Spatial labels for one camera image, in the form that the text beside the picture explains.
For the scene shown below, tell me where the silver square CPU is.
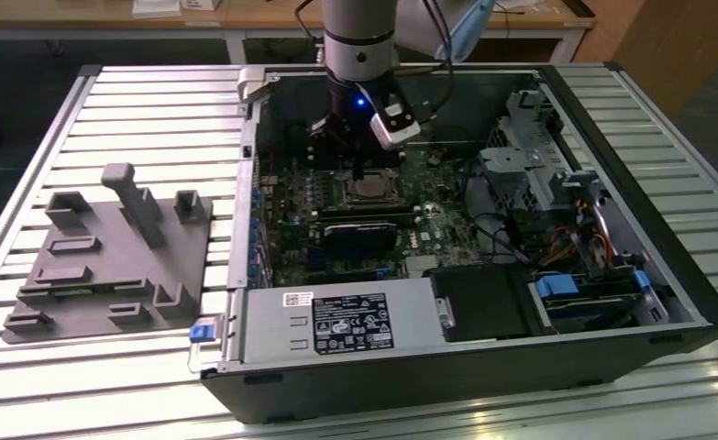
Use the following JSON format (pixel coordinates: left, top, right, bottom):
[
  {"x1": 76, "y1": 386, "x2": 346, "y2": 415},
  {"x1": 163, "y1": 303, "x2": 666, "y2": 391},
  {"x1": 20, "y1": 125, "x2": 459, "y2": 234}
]
[{"x1": 358, "y1": 176, "x2": 391, "y2": 196}]

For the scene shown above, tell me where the metal CPU socket cover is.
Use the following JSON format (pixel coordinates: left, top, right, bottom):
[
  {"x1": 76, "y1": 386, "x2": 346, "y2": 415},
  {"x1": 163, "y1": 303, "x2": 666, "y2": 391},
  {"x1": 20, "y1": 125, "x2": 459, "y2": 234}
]
[{"x1": 345, "y1": 170, "x2": 401, "y2": 204}]

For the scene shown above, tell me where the black RAM slot bank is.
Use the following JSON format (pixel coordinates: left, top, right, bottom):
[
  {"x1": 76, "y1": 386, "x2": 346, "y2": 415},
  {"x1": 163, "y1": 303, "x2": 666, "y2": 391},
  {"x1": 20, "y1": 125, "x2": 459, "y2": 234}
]
[{"x1": 306, "y1": 140, "x2": 407, "y2": 170}]

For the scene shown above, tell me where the black CPU socket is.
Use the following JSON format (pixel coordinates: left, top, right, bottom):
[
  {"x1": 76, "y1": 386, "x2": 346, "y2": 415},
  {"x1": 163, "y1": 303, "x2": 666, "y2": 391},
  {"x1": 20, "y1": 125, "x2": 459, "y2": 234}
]
[{"x1": 337, "y1": 168, "x2": 405, "y2": 206}]

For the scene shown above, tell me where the black graphics card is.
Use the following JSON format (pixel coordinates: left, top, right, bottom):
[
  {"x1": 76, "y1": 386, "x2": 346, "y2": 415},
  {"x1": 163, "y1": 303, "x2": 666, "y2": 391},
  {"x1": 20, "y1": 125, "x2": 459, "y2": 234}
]
[{"x1": 318, "y1": 219, "x2": 401, "y2": 252}]

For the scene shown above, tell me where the green motherboard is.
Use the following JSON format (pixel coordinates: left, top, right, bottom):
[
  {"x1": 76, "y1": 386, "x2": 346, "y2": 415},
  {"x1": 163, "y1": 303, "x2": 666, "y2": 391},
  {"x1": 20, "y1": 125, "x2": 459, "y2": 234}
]
[{"x1": 254, "y1": 148, "x2": 506, "y2": 288}]

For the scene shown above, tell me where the small silver heatsink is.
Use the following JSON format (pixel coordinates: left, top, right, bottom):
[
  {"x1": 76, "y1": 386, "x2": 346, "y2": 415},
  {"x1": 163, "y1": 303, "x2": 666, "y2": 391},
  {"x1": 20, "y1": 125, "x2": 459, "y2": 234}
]
[{"x1": 405, "y1": 255, "x2": 445, "y2": 277}]

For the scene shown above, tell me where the metal disk bay cage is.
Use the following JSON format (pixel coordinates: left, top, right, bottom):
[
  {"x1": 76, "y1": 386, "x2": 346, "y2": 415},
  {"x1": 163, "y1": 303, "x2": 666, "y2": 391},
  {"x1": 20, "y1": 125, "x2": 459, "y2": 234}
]
[{"x1": 477, "y1": 89, "x2": 606, "y2": 213}]

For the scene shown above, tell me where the silver power supply unit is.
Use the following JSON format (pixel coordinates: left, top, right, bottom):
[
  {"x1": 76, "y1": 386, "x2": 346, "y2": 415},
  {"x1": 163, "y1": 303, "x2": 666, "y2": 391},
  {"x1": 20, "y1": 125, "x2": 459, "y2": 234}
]
[{"x1": 235, "y1": 277, "x2": 447, "y2": 364}]

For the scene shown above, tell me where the black plastic shroud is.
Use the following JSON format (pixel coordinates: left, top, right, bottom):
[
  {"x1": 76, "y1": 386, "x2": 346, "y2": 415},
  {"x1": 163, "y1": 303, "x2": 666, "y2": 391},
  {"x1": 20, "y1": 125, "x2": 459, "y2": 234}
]
[{"x1": 425, "y1": 264, "x2": 557, "y2": 343}]

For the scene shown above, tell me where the wooden desk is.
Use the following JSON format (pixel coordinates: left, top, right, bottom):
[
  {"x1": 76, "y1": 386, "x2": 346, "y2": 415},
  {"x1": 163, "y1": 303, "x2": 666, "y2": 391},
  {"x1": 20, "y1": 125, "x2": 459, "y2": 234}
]
[{"x1": 0, "y1": 0, "x2": 596, "y2": 64}]

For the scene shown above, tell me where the blue disk carrier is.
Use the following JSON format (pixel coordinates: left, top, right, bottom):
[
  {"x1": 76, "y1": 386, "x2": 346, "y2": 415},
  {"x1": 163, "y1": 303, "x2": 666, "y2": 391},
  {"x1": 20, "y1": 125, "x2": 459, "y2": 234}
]
[{"x1": 534, "y1": 273, "x2": 581, "y2": 304}]

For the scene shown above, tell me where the blue case latch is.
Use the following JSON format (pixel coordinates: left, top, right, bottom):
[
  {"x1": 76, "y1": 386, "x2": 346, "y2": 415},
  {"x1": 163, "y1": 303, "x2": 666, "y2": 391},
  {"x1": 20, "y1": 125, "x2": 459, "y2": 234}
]
[{"x1": 188, "y1": 320, "x2": 220, "y2": 345}]

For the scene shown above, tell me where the grey parts rack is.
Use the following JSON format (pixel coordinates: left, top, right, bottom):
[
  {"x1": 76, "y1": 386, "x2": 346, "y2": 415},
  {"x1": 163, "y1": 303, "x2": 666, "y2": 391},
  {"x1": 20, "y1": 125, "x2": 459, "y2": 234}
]
[{"x1": 1, "y1": 162, "x2": 215, "y2": 345}]

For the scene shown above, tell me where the black open PC case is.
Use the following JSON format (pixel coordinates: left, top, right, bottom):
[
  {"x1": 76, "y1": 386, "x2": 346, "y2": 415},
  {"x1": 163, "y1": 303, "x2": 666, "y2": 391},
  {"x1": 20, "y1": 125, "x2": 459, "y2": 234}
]
[{"x1": 198, "y1": 62, "x2": 718, "y2": 425}]

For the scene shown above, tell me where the wooden cabinet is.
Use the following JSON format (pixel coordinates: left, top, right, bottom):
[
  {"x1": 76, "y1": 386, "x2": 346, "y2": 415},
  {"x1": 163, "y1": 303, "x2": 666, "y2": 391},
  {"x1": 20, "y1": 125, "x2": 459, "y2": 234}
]
[{"x1": 577, "y1": 0, "x2": 718, "y2": 120}]

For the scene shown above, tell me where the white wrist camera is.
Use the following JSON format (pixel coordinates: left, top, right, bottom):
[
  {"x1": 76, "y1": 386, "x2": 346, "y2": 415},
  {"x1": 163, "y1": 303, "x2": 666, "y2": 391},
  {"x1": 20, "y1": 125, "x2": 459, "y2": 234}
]
[{"x1": 369, "y1": 93, "x2": 423, "y2": 150}]

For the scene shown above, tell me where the grey case corner bracket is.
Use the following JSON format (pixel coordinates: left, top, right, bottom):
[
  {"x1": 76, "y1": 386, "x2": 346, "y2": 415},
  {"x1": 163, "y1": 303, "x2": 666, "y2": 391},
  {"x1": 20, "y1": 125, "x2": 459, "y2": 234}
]
[{"x1": 236, "y1": 68, "x2": 282, "y2": 101}]

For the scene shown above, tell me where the black wire bundle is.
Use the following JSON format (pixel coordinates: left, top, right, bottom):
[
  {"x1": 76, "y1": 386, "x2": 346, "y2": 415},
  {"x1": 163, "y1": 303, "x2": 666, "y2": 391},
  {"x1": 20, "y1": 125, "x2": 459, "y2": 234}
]
[{"x1": 466, "y1": 211, "x2": 538, "y2": 268}]

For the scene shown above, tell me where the orange and yellow wire bundle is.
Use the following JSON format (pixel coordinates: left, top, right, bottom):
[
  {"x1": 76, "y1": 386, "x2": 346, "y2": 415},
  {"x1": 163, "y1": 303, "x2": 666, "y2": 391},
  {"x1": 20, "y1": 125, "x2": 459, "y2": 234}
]
[{"x1": 550, "y1": 227, "x2": 618, "y2": 268}]

